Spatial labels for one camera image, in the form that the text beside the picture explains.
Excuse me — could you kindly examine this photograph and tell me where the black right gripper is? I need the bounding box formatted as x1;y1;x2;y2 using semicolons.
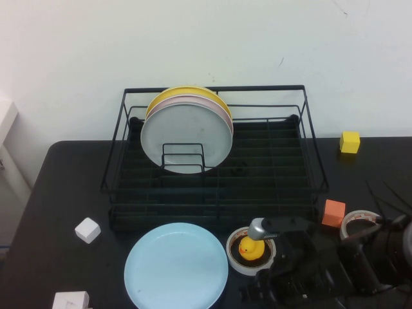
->
238;216;355;303

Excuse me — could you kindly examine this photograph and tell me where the light blue plate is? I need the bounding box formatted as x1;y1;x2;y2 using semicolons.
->
124;222;230;309

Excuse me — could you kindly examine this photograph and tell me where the grey plate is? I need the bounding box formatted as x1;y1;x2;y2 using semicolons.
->
140;102;234;175

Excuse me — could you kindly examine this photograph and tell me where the pink plate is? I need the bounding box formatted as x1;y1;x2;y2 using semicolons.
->
146;95;234;136

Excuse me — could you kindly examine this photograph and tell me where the yellow plate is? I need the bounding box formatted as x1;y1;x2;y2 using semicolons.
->
145;85;233;128

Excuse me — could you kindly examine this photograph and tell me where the yellow rubber duck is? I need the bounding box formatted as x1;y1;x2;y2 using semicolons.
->
238;236;266;261

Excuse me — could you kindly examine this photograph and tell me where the narrow white tape roll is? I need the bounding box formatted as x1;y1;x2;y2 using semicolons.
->
225;227;278;277

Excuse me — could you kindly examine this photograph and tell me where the orange foam cube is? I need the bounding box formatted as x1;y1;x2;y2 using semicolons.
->
321;199;346;229

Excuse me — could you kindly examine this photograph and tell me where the wide white tape roll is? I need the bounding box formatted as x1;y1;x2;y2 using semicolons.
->
340;209;384;241

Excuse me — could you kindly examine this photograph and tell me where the yellow foam cube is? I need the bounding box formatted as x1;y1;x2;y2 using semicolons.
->
339;131;361;155

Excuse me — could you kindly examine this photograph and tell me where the small white foam cube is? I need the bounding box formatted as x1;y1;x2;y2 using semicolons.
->
74;217;102;245

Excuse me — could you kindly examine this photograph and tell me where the white block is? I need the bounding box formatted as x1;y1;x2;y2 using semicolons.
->
52;290;90;309

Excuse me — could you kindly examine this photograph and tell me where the white side cabinet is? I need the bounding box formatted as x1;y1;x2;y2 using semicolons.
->
0;100;33;255

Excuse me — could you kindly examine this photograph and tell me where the black wire dish rack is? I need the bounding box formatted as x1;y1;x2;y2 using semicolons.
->
100;84;330;233

